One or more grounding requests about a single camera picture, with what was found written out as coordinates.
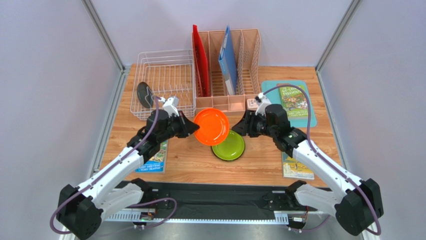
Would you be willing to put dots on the white charger cube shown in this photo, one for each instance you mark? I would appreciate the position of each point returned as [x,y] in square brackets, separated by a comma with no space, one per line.
[251,104]

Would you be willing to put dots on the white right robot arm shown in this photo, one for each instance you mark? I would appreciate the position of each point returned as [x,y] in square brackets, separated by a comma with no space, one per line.
[355,203]

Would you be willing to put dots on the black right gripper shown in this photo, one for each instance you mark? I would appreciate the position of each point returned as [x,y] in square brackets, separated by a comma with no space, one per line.
[250,123]

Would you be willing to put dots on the dark teal plate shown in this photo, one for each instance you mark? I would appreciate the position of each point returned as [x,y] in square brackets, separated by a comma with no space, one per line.
[145,95]

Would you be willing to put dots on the lime green plate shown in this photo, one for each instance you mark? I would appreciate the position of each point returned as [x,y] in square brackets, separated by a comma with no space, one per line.
[231,149]

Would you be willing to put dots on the blue 26-storey treehouse book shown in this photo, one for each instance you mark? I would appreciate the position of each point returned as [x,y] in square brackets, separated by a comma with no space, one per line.
[156,164]

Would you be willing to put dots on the green 65-storey treehouse book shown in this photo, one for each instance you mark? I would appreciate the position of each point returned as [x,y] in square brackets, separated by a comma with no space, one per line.
[294,103]

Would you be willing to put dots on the orange plate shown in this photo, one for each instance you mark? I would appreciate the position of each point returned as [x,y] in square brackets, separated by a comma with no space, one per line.
[213,125]

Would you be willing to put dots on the blue file folder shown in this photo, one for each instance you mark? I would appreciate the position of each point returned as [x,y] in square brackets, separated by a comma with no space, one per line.
[227,62]

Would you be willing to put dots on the pink plastic file organizer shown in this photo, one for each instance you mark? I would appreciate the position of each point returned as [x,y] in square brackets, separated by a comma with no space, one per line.
[247,48]

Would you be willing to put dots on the white wire dish rack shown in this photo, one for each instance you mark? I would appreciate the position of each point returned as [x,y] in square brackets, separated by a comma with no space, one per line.
[168,73]

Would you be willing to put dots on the red file folder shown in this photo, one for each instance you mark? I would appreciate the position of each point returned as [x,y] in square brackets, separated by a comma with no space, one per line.
[201,63]

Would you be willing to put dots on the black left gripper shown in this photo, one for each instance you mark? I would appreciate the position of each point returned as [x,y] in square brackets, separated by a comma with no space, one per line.
[187,127]

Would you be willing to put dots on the grey penguin paperback book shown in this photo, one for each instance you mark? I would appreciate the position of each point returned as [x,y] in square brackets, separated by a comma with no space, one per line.
[291,168]

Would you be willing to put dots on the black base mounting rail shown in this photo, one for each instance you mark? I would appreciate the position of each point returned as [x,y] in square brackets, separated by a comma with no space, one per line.
[219,204]

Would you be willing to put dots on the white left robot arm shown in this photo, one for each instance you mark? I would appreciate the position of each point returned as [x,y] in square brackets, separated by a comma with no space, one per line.
[82,208]

